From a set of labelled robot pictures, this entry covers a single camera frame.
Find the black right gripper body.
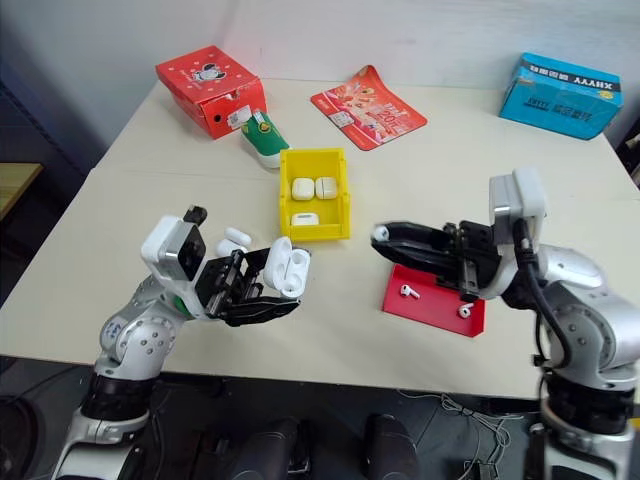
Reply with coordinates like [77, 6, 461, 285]
[440, 219, 504, 302]

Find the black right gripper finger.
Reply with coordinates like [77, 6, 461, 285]
[380, 219, 455, 248]
[370, 238, 470, 290]

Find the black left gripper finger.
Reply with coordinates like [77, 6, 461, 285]
[242, 245, 275, 282]
[219, 294, 303, 329]

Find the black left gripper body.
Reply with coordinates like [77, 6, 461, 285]
[194, 251, 266, 321]

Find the yellow plastic bin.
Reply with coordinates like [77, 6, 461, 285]
[277, 147, 353, 243]

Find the red metal tray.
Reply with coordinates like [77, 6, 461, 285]
[381, 263, 488, 340]

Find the red printed pad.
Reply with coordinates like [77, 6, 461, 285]
[310, 64, 429, 152]

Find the dark rounded shape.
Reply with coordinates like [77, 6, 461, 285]
[232, 416, 302, 480]
[361, 413, 419, 480]

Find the blue cardboard box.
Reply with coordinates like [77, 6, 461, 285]
[498, 51, 625, 143]

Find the dark furniture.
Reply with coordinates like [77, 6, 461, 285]
[616, 94, 640, 192]

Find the red cardboard shoe box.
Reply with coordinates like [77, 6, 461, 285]
[154, 45, 267, 141]

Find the wooden side table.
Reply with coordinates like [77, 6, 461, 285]
[0, 162, 45, 222]

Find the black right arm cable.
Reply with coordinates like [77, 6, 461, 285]
[513, 218, 572, 372]

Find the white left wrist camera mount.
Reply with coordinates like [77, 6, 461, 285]
[140, 215, 209, 319]

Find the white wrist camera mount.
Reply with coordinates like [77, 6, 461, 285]
[140, 215, 209, 319]
[479, 166, 549, 302]

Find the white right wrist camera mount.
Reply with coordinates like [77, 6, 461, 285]
[479, 166, 549, 302]

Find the thin white cable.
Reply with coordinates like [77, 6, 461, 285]
[398, 391, 514, 480]

